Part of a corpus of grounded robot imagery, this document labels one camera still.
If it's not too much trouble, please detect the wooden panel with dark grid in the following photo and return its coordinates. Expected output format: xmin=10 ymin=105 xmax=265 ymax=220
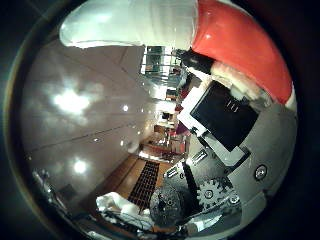
xmin=99 ymin=155 xmax=174 ymax=212

